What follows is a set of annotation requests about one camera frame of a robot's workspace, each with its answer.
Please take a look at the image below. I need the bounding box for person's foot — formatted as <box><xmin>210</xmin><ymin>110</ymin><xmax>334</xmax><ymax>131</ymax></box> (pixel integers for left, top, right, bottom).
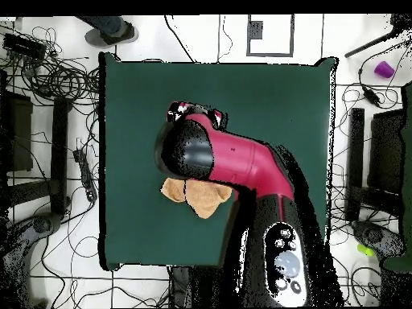
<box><xmin>76</xmin><ymin>15</ymin><xmax>140</xmax><ymax>50</ymax></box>

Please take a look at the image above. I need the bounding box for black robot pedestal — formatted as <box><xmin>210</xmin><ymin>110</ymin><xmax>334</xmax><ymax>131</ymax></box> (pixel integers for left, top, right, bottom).
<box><xmin>167</xmin><ymin>266</ymin><xmax>194</xmax><ymax>308</ymax></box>

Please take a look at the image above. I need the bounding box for black cable tangle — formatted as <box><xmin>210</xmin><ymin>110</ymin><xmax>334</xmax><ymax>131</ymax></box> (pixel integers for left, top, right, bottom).
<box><xmin>0</xmin><ymin>25</ymin><xmax>101</xmax><ymax>104</ymax></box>

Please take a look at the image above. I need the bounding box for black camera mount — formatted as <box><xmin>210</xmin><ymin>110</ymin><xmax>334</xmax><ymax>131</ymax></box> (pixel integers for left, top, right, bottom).
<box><xmin>350</xmin><ymin>219</ymin><xmax>406</xmax><ymax>258</ymax></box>
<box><xmin>0</xmin><ymin>212</ymin><xmax>64</xmax><ymax>307</ymax></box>

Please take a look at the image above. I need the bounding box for black panel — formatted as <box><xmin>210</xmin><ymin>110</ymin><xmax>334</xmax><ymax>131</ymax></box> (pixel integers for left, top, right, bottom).
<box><xmin>0</xmin><ymin>91</ymin><xmax>34</xmax><ymax>172</ymax></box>
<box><xmin>367</xmin><ymin>108</ymin><xmax>407</xmax><ymax>196</ymax></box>

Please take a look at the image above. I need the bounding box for black stand bar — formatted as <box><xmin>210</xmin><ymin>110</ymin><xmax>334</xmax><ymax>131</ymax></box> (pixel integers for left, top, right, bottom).
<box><xmin>344</xmin><ymin>107</ymin><xmax>365</xmax><ymax>222</ymax></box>
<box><xmin>50</xmin><ymin>97</ymin><xmax>70</xmax><ymax>216</ymax></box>

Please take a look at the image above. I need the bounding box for black square floor frame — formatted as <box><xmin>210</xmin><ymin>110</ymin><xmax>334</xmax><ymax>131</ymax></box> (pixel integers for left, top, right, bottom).
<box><xmin>246</xmin><ymin>14</ymin><xmax>295</xmax><ymax>58</ymax></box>

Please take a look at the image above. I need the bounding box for dark green table cloth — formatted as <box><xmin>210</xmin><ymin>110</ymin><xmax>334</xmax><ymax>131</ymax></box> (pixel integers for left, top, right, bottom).
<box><xmin>98</xmin><ymin>51</ymin><xmax>339</xmax><ymax>271</ymax></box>

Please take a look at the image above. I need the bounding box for black electronics box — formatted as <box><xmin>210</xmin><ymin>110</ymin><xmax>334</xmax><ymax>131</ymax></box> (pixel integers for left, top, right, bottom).
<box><xmin>2</xmin><ymin>32</ymin><xmax>48</xmax><ymax>61</ymax></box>

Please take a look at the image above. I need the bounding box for black rod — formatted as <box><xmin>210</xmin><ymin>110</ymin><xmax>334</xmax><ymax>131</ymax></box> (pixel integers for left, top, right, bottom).
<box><xmin>343</xmin><ymin>25</ymin><xmax>406</xmax><ymax>60</ymax></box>

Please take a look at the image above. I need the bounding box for purple cup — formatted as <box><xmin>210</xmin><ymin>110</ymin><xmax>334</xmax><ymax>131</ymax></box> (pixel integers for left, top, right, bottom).
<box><xmin>373</xmin><ymin>60</ymin><xmax>396</xmax><ymax>80</ymax></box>

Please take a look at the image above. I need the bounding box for black power adapter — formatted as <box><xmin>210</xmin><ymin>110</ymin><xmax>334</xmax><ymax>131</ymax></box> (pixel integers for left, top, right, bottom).
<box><xmin>360</xmin><ymin>84</ymin><xmax>383</xmax><ymax>108</ymax></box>

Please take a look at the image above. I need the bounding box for black power strip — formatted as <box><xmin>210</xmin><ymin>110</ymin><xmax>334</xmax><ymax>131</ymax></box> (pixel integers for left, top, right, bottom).
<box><xmin>72</xmin><ymin>148</ymin><xmax>98</xmax><ymax>203</ymax></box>

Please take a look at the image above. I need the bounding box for lime green object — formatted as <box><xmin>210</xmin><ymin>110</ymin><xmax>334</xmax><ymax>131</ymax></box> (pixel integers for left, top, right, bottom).
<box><xmin>356</xmin><ymin>243</ymin><xmax>377</xmax><ymax>258</ymax></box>

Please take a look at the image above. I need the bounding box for orange terry towel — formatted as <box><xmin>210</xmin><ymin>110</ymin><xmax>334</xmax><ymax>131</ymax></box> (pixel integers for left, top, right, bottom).
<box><xmin>159</xmin><ymin>177</ymin><xmax>233</xmax><ymax>220</ymax></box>

